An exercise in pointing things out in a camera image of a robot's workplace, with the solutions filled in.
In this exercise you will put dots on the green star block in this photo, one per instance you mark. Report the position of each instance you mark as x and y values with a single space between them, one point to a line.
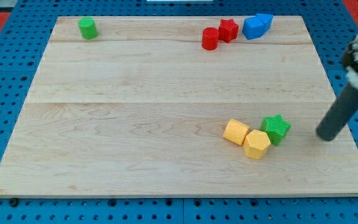
276 128

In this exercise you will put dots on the red star block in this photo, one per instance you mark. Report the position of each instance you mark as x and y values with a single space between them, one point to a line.
228 30

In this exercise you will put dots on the blue cube block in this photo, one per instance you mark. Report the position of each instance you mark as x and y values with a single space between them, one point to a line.
253 28

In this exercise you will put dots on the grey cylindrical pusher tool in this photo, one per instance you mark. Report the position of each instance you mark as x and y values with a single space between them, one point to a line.
340 112

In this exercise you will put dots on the red cylinder block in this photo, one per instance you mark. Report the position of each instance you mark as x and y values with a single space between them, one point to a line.
210 38

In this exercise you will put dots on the yellow hexagon block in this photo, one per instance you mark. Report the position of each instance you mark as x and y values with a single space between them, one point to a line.
256 144

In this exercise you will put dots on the blue triangle block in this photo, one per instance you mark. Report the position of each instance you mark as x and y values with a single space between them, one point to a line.
266 19

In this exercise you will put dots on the wooden board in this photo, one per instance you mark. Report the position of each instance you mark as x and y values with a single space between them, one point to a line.
140 111

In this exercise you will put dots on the green cylinder block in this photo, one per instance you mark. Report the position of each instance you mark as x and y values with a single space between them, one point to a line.
87 27

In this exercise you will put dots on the yellow heart block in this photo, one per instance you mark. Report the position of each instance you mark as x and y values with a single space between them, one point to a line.
236 131

